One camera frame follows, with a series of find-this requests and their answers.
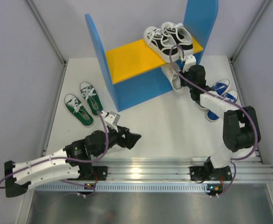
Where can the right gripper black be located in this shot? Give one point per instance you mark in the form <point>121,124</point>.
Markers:
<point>182,84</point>

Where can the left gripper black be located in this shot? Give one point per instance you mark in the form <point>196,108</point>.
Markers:
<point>130,139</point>

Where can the green sneaker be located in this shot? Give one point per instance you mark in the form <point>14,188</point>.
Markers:
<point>91,97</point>
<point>77,109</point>

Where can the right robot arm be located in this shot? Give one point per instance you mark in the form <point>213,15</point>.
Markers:
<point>240,124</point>

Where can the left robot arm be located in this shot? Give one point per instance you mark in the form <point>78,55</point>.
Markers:
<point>73,162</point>

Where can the blue and yellow shoe shelf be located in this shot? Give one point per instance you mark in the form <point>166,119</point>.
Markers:
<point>132,72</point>

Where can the blue sneaker upper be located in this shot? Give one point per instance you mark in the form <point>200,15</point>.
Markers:
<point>221,87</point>

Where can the blue sneaker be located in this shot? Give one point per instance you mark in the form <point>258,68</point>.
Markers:
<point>218,107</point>
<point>221,87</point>

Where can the black white sneaker right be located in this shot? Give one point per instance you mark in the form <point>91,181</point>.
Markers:
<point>181,36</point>

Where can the black white sneaker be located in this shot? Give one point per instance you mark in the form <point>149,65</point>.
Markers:
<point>181,36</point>
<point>159,41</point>

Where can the blue sneaker lower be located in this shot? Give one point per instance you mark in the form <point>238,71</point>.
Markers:
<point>218,107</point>

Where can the black white sneaker left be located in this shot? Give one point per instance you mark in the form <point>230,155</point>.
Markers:
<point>159,41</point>

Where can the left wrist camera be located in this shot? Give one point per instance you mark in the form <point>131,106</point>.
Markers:
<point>111,119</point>

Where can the aluminium mounting rail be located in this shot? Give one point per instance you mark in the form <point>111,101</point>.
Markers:
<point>173,165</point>

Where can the aluminium frame post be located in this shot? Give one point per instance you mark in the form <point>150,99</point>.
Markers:
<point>35,12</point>
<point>257,17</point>

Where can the slotted cable duct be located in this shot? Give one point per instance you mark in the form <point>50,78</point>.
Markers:
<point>132,187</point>

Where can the left aluminium frame post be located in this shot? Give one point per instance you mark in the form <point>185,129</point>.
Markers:
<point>35,12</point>

